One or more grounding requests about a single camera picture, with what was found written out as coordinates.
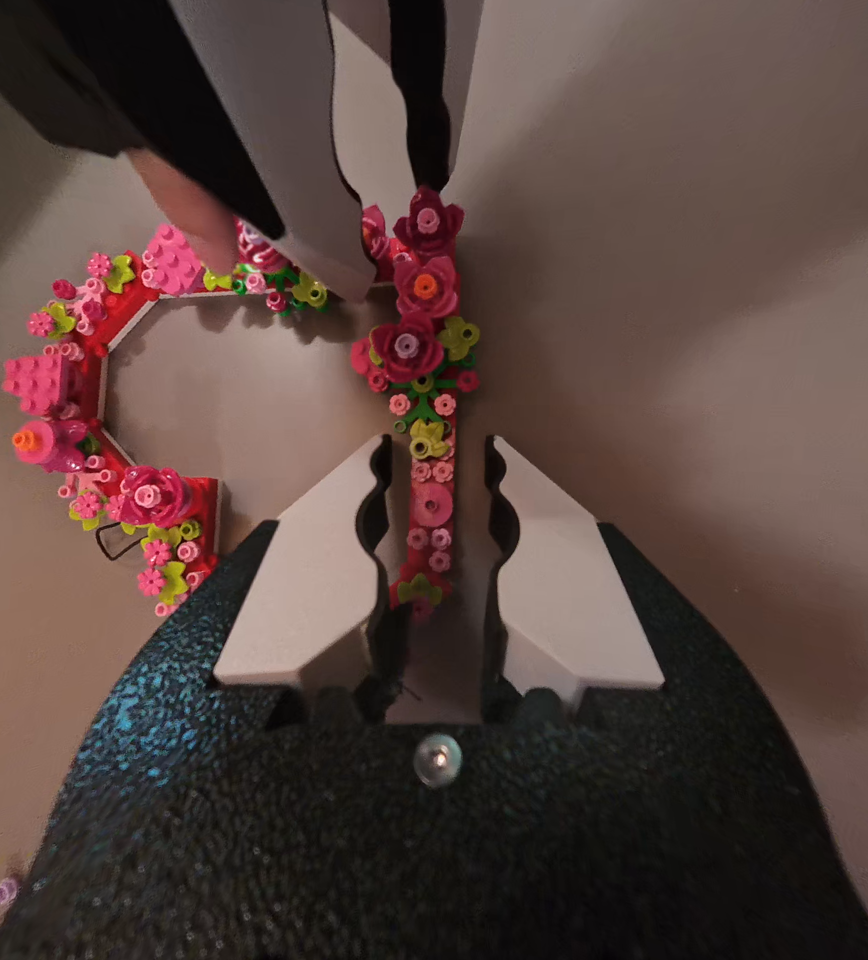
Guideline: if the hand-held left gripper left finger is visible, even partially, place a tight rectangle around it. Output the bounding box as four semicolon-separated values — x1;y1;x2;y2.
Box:
212;433;395;700

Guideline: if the red lego heart flower wreath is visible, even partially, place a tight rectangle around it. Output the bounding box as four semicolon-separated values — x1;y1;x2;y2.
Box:
2;185;485;625

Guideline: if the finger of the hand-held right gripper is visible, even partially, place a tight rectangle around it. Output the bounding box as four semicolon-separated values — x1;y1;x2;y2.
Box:
387;0;486;192
170;0;377;303

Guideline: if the person's right hand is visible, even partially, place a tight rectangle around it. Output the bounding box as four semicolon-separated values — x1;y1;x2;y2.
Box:
125;146;240;273

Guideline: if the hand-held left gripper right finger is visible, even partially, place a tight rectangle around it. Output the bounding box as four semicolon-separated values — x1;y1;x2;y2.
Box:
482;433;666;714

